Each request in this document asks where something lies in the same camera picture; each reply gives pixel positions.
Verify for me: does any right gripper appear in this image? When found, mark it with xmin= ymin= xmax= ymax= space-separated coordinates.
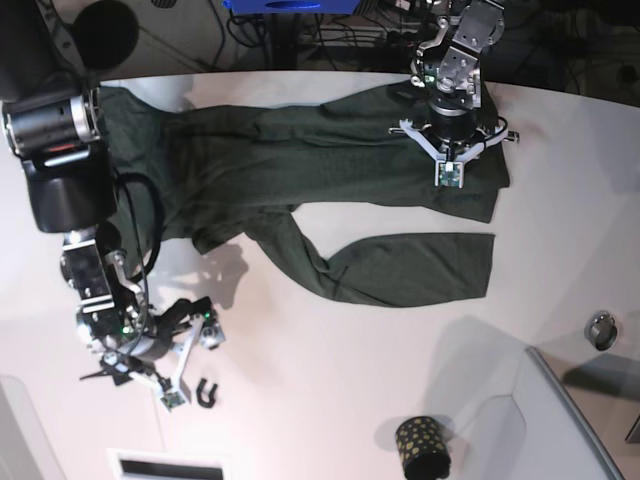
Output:
xmin=80 ymin=296 xmax=226 ymax=404

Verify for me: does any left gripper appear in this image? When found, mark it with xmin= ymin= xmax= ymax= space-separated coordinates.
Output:
xmin=388 ymin=102 xmax=520 ymax=163

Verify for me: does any dark green t-shirt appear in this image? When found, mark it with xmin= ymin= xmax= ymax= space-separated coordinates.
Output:
xmin=99 ymin=83 xmax=510 ymax=308

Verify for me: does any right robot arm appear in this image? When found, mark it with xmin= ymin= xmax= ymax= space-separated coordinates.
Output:
xmin=1 ymin=1 xmax=225 ymax=409

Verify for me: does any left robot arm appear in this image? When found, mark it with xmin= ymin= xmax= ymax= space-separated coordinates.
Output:
xmin=397 ymin=1 xmax=520 ymax=174

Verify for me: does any small black plastic clip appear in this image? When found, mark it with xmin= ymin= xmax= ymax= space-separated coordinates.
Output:
xmin=196 ymin=378 xmax=218 ymax=409

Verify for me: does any white rectangular table slot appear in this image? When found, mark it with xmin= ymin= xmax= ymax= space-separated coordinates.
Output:
xmin=107 ymin=448 xmax=234 ymax=480

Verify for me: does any round metal table grommet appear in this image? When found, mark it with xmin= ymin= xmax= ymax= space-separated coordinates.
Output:
xmin=584 ymin=310 xmax=618 ymax=352

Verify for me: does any blue plastic box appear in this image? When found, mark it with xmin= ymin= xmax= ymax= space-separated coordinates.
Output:
xmin=222 ymin=0 xmax=360 ymax=15

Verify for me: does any black cup with gold dots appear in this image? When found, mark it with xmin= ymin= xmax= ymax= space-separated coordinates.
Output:
xmin=395 ymin=416 xmax=451 ymax=480

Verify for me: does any black round stool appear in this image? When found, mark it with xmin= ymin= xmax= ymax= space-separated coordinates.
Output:
xmin=71 ymin=0 xmax=139 ymax=72

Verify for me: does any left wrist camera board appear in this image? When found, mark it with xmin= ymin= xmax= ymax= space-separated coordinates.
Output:
xmin=434 ymin=160 xmax=464 ymax=188

